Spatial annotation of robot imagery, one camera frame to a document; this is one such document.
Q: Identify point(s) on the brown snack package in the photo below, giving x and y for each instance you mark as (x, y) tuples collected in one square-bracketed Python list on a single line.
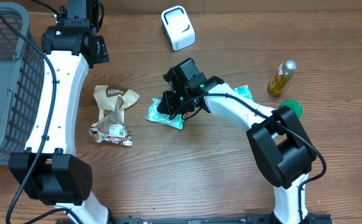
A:
[(112, 103)]

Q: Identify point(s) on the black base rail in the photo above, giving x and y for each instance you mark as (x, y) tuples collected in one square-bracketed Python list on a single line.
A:
[(249, 219)]

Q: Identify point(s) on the teal white large packet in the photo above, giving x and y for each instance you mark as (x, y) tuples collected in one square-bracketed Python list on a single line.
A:
[(154, 116)]

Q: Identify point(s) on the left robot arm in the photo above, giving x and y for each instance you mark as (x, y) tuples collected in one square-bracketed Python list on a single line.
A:
[(48, 169)]

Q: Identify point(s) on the teal white small packet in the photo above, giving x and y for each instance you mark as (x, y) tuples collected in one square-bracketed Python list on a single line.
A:
[(244, 91)]

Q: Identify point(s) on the white barcode scanner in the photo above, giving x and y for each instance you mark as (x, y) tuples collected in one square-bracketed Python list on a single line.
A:
[(178, 27)]

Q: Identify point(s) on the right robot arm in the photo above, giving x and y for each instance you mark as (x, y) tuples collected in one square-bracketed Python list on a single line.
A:
[(280, 146)]

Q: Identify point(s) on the green lid white jar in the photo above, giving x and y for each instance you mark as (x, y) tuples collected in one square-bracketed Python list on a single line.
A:
[(293, 105)]

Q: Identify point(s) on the yellow bottle with silver cap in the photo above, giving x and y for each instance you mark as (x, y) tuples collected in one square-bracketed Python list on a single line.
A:
[(282, 77)]

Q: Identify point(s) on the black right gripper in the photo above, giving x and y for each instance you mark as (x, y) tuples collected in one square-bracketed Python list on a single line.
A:
[(171, 108)]

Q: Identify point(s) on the grey plastic shopping basket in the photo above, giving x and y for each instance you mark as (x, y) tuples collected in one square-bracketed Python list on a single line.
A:
[(21, 80)]

